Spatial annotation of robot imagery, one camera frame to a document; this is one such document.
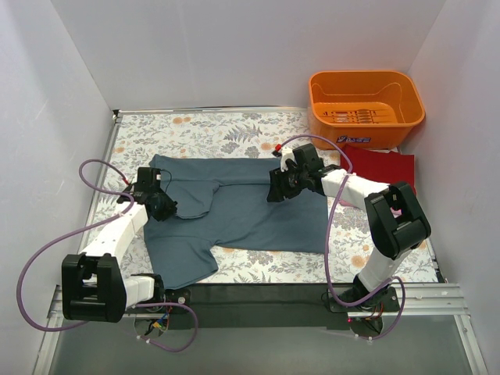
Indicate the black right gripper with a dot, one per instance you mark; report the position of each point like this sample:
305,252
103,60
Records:
285,181

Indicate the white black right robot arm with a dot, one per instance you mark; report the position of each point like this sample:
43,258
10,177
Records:
396,220

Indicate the aluminium frame rail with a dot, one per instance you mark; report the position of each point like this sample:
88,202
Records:
433,335

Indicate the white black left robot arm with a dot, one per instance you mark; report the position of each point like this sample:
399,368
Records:
93,288

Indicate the blue-grey t-shirt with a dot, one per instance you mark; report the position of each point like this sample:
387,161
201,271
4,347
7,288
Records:
223,202

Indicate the floral patterned table mat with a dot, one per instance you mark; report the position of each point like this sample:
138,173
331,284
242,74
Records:
140,136

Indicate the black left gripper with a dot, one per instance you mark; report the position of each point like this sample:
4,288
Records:
163,205

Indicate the orange plastic basket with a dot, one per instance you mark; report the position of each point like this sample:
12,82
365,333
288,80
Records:
373,109

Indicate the pink folded t-shirt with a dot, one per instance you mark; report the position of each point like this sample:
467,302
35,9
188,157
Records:
345,203

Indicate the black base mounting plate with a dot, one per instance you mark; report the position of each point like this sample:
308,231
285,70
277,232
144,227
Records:
275,305

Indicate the red folded t-shirt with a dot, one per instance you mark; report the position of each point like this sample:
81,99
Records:
386,167

